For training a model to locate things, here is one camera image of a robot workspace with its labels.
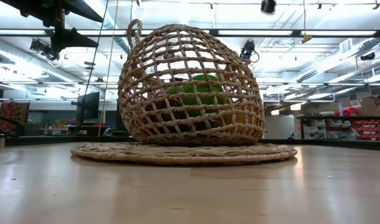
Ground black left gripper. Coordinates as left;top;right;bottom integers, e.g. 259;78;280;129
0;0;104;53

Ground bright green apple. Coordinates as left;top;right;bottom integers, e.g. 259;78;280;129
164;73;227;118

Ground yellow bell pepper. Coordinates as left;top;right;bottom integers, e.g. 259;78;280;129
224;105;250;125

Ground woven straw basket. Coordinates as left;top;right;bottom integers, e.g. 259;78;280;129
70;18;298;166

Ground black track spotlights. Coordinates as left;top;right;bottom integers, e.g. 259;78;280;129
29;39;60;62

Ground black monitor on stand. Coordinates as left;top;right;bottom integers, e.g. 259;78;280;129
70;91;101;125

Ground red patterned panel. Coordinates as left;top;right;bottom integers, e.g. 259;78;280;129
0;101;31;133

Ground cardboard box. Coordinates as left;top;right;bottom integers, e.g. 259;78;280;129
361;95;380;116

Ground thin black cable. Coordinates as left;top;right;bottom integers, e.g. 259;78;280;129
82;0;110;97

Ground black curved cable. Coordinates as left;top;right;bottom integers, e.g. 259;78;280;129
0;113;25;138

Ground black overhead camera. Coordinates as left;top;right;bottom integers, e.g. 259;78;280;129
239;39;260;63

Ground black overhead frame bar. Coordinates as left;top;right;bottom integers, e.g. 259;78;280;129
0;29;380;39

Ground yellow hanging power cord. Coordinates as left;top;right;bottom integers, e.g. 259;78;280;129
301;0;313;44

